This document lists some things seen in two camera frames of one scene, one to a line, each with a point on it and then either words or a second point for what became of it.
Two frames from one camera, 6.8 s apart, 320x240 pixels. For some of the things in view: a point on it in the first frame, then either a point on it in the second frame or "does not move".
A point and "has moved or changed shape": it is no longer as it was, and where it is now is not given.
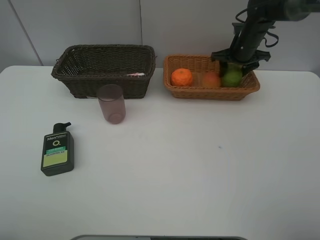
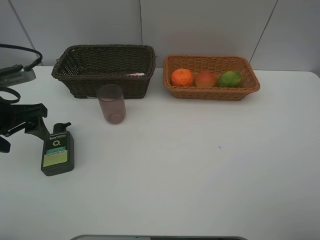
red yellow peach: (211, 79) has moved or changed shape
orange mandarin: (181, 77) does not move
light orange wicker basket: (198, 65) does not move
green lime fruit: (234, 76) has moved or changed shape
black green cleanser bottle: (57, 150) does not move
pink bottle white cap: (137, 74) does not move
